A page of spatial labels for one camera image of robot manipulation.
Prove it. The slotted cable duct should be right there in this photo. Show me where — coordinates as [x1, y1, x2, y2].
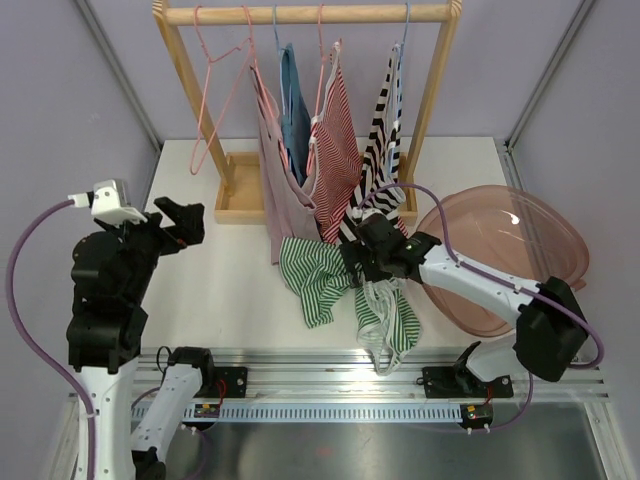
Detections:
[129, 402, 494, 424]

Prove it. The aluminium mounting rail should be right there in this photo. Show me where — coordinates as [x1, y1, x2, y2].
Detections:
[133, 348, 610, 403]

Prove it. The blue wire hanger left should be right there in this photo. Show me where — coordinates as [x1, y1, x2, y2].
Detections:
[272, 5, 300, 123]

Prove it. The blue wire hanger right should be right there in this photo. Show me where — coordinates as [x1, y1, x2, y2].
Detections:
[386, 1, 411, 181]

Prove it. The black white striped tank top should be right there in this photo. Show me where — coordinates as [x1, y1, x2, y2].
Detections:
[335, 54, 407, 245]

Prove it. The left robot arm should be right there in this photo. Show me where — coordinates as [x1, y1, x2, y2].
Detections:
[66, 197, 216, 479]

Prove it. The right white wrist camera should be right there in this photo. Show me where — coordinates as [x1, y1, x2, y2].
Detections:
[351, 207, 364, 223]

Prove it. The red striped tank top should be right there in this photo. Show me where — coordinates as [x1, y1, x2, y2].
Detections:
[307, 41, 363, 244]

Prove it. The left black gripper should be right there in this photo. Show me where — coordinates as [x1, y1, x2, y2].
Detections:
[100, 195, 203, 302]

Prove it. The mauve tank top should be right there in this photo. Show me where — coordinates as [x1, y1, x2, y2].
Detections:
[249, 70, 321, 264]

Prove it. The pink translucent plastic basin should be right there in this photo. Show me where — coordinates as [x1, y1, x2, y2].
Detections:
[417, 185, 590, 338]

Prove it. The blue tank top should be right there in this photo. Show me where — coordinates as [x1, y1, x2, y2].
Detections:
[279, 43, 311, 186]

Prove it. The wooden clothes rack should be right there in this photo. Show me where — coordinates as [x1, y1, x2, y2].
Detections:
[152, 1, 462, 225]

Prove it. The blue wire hanger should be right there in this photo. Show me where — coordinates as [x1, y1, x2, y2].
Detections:
[386, 1, 411, 181]
[272, 5, 300, 123]

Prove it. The green striped tank top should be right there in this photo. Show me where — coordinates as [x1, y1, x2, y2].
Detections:
[279, 238, 422, 376]

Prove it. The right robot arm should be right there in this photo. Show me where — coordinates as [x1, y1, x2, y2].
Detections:
[341, 209, 588, 399]

